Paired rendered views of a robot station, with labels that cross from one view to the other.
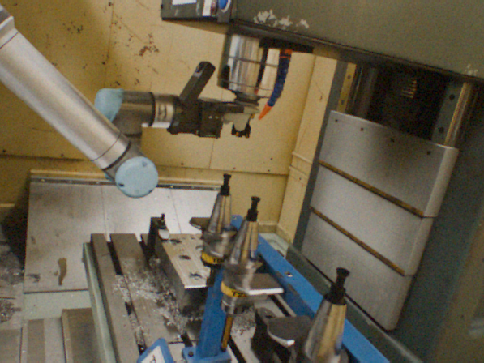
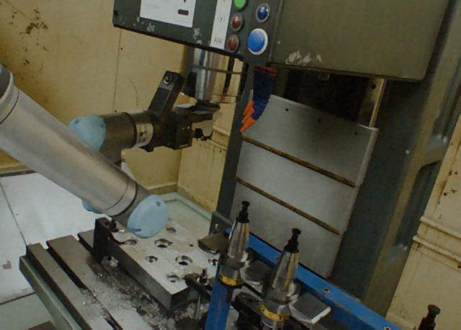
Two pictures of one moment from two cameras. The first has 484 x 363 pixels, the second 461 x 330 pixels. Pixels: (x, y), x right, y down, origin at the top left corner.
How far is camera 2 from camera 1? 34 cm
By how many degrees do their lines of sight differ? 21
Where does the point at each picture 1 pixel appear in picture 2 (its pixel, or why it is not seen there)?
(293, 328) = not seen: outside the picture
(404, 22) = (377, 44)
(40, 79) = (53, 140)
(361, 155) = (289, 132)
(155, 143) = not seen: hidden behind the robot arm
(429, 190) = (359, 165)
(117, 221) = (29, 215)
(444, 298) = (373, 248)
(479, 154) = (397, 133)
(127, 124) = (112, 153)
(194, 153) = not seen: hidden behind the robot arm
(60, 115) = (74, 174)
